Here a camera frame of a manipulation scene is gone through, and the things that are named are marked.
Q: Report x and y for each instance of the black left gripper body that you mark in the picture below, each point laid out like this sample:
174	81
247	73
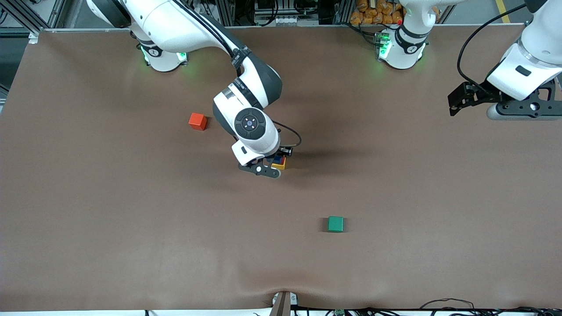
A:
479	95

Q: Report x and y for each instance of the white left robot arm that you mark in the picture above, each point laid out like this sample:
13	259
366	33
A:
540	44

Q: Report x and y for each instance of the yellow wooden block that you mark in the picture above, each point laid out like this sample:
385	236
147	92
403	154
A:
279	166

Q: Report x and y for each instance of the orange wooden block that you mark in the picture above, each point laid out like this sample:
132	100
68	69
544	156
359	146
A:
197	121

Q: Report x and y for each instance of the green wooden block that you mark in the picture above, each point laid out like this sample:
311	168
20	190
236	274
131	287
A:
336	224

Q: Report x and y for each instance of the white terminal block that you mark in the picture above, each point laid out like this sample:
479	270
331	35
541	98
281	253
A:
286	20

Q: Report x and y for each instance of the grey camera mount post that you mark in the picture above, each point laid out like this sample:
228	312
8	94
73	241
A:
283	303

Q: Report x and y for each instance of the aluminium frame profile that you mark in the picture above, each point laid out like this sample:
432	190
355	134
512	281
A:
26	15

